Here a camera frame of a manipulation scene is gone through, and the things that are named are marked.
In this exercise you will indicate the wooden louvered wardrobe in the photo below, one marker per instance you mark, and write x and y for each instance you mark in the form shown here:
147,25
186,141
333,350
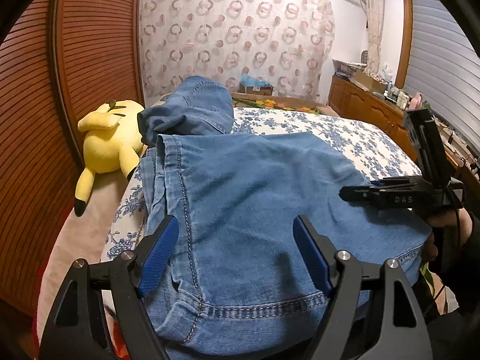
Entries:
48,101

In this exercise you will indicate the patterned flat box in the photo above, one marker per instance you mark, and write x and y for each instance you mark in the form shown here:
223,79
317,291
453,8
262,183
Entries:
347,68

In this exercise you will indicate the open cardboard box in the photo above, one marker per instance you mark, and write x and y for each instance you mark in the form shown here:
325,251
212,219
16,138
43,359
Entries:
369,80

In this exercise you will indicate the pink small container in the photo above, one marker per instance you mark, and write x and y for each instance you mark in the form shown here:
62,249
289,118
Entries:
415,102

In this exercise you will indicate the blue plastic packet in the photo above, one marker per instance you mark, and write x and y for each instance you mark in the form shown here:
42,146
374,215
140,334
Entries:
253,80

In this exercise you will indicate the blue denim pants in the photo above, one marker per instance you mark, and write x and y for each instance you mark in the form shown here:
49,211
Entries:
243,195

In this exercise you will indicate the person's right forearm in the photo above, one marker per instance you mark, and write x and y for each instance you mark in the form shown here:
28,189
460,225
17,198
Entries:
468,288

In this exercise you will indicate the blue floral white sheet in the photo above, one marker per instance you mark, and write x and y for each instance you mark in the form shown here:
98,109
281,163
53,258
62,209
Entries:
318,131

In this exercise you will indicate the circle pattern curtain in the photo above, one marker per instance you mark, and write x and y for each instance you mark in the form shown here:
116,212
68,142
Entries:
225,26

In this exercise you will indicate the grey window blinds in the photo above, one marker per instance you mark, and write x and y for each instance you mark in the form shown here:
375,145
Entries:
442,63

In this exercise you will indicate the narrow lace curtain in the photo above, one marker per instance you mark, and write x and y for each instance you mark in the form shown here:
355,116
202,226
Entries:
374,26

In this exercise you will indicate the small cardboard box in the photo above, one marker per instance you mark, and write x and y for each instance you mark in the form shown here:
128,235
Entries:
258,90

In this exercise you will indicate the wooden cabinet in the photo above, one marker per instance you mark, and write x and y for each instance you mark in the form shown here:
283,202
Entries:
363,108

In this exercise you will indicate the group of small bottles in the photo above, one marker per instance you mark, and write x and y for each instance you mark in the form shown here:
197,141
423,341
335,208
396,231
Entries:
397,95

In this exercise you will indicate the person's right hand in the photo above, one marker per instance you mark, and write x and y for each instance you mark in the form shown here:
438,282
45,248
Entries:
444,221

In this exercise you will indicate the yellow plush toy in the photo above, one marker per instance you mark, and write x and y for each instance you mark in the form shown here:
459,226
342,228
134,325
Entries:
105,142

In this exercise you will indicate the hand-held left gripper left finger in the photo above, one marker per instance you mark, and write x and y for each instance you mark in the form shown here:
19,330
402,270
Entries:
161,255

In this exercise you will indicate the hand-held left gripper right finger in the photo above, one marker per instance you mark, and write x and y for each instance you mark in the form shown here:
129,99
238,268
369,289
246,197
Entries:
313,255

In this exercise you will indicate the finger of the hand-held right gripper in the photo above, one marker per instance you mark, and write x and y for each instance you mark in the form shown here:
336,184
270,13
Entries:
362,194

